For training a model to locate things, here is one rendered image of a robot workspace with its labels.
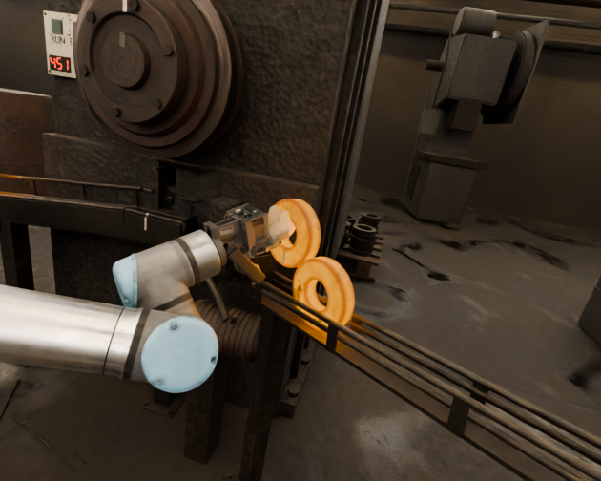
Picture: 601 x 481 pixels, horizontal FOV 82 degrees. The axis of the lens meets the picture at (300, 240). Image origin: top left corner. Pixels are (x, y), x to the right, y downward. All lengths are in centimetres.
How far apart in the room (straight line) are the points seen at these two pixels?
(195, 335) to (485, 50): 489
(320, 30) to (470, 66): 406
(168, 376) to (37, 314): 16
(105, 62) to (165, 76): 16
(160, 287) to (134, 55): 59
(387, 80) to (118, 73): 626
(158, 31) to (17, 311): 69
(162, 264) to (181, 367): 20
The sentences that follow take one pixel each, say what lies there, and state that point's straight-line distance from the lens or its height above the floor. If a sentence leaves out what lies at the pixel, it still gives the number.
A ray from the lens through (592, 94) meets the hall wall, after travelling 767.
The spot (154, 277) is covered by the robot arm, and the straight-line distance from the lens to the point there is 61.
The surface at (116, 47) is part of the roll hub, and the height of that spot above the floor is 114.
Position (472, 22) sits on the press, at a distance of 559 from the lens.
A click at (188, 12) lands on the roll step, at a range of 103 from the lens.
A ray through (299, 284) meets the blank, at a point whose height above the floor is 72.
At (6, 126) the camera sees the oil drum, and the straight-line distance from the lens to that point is 389.
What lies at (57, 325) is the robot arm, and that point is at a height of 79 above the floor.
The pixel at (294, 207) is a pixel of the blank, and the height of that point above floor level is 87.
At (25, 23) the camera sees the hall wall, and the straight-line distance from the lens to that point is 1082.
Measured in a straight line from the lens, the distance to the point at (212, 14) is 102.
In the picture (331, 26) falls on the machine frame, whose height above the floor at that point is 129.
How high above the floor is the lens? 105
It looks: 19 degrees down
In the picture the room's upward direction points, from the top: 10 degrees clockwise
